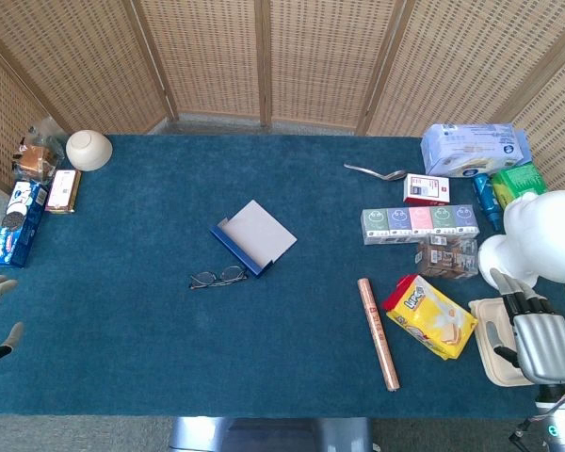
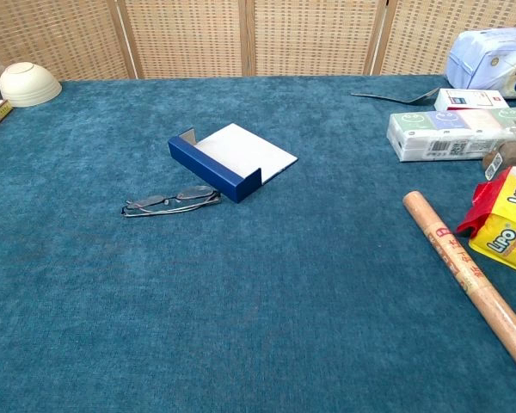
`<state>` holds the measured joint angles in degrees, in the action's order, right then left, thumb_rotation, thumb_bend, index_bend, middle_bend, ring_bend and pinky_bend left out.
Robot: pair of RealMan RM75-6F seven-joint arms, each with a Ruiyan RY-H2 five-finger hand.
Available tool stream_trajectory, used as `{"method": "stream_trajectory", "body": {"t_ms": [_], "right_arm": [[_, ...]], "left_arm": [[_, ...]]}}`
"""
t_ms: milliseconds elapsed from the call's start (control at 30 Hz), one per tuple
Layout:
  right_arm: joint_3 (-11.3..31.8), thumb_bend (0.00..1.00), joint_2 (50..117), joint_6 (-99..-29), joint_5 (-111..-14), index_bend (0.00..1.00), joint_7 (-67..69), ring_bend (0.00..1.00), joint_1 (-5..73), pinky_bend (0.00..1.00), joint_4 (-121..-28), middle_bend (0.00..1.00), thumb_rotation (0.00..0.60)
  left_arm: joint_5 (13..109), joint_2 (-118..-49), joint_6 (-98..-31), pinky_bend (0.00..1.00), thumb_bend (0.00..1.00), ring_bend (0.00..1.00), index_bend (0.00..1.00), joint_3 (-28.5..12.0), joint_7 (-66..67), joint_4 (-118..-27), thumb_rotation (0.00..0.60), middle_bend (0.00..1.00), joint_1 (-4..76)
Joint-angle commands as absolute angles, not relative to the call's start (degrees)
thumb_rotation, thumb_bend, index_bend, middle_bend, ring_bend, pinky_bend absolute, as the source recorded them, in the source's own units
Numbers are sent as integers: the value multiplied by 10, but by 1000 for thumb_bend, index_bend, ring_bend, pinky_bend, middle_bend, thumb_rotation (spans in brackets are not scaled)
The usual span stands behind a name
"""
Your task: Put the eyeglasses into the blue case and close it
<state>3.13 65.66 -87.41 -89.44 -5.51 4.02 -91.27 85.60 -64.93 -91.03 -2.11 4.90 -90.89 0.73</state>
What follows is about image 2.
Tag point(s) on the blue folding glasses case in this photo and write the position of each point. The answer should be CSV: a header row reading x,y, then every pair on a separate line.
x,y
215,176

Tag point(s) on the thin metal eyeglasses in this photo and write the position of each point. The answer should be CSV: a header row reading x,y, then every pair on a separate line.
x,y
193,192

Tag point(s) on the teal table cloth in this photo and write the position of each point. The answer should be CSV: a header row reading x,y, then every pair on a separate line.
x,y
258,279

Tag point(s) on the woven bamboo folding screen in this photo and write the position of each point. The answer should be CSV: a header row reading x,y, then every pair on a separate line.
x,y
189,38

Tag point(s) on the pastel pocket tissue multipack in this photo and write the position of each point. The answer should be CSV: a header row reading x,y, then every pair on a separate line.
x,y
434,137

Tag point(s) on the metal spoon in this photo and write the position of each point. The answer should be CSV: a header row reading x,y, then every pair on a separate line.
x,y
425,99

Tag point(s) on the wrapped wooden rolling pin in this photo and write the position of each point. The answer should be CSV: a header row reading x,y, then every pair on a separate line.
x,y
456,258

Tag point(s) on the small red white box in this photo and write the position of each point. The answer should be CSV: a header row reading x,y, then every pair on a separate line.
x,y
468,100

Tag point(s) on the yellow Lipo snack bag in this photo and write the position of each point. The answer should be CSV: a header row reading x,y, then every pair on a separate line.
x,y
507,232

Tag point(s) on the brown snack pack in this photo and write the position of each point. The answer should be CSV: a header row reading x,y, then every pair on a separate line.
x,y
509,155

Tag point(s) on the cream upturned bowl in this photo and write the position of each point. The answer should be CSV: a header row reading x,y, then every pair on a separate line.
x,y
28,86

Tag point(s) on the large pale blue tissue pack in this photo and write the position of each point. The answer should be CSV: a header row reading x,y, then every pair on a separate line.
x,y
481,60

